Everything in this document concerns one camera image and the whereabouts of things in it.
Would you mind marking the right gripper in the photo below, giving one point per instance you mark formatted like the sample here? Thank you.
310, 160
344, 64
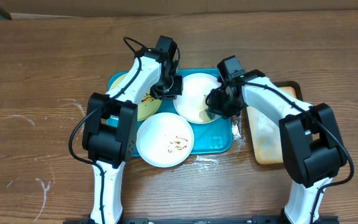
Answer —
217, 107

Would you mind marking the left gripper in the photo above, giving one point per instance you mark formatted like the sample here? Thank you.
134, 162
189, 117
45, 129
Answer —
177, 90

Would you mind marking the green yellow sponge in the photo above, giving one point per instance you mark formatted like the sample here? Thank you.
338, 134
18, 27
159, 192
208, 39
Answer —
206, 116

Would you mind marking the white plate with brown sauce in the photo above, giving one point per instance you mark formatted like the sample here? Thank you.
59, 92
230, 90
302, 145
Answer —
196, 87

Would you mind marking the white plate with crumbs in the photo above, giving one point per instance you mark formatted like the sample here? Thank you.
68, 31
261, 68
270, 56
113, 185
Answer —
165, 140

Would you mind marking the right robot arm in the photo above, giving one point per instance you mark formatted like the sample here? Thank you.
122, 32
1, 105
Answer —
312, 148

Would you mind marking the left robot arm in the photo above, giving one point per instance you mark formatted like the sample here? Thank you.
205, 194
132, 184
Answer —
109, 147

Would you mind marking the black tray with soapy water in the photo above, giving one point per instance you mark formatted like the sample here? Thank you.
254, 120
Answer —
266, 137

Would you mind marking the yellow plate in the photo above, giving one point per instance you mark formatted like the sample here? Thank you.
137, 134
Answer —
147, 106

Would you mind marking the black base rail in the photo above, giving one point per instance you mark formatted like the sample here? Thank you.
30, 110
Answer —
258, 219

